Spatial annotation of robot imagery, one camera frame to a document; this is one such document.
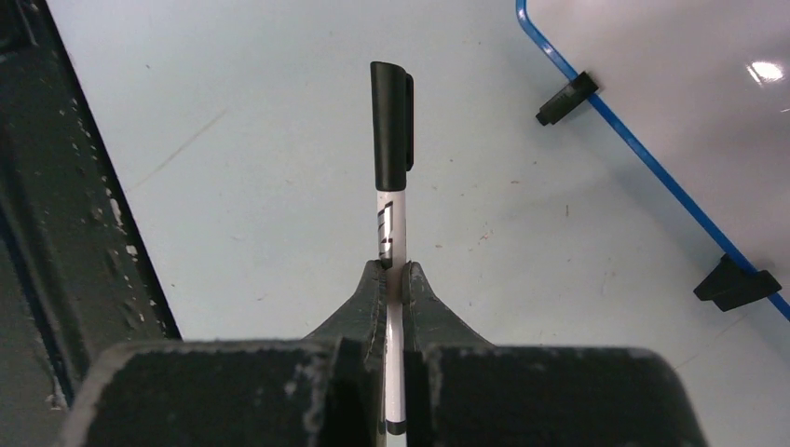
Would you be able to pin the black whiteboard foot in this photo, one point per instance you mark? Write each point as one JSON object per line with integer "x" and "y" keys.
{"x": 728, "y": 286}
{"x": 567, "y": 99}

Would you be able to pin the white whiteboard marker pen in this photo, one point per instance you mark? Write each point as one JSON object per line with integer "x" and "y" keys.
{"x": 392, "y": 252}

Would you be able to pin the black whiteboard foot left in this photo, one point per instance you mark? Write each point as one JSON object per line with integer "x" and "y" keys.
{"x": 567, "y": 99}

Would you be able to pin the black whiteboard foot right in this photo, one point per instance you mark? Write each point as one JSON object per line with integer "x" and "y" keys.
{"x": 728, "y": 286}

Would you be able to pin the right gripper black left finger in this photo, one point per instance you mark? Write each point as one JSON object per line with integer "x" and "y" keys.
{"x": 321, "y": 390}

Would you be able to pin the blue framed whiteboard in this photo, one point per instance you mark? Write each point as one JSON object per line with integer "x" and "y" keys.
{"x": 699, "y": 90}

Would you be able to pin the black marker cap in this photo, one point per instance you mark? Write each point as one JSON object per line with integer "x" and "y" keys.
{"x": 393, "y": 125}

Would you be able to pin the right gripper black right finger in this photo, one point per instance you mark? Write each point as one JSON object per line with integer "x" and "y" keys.
{"x": 462, "y": 390}

